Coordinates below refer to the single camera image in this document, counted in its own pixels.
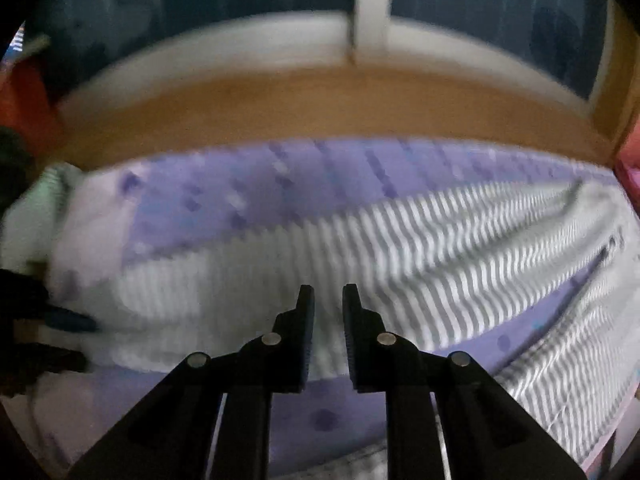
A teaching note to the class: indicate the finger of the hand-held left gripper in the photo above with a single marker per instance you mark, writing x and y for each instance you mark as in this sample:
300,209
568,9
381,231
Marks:
70,321
55,361

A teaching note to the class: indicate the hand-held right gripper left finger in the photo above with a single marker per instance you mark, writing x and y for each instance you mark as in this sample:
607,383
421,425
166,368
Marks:
306,340

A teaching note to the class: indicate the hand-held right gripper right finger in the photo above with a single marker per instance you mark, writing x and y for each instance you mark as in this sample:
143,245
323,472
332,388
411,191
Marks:
351,340

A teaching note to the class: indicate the grey white striped garment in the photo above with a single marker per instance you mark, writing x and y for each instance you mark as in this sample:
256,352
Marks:
425,260

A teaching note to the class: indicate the dark clothes pile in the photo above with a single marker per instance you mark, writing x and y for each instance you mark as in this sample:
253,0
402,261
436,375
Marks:
15,165

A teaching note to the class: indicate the purple dotted bed sheet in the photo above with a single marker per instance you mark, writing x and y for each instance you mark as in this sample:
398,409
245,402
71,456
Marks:
225,185

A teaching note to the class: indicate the red box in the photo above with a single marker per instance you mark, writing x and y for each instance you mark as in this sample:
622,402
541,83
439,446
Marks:
27,100

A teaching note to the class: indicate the wooden platform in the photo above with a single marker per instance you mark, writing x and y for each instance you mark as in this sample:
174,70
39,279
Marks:
320,105

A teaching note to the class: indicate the pink folded blanket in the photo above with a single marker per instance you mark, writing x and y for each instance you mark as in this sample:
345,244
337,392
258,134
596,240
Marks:
630,180

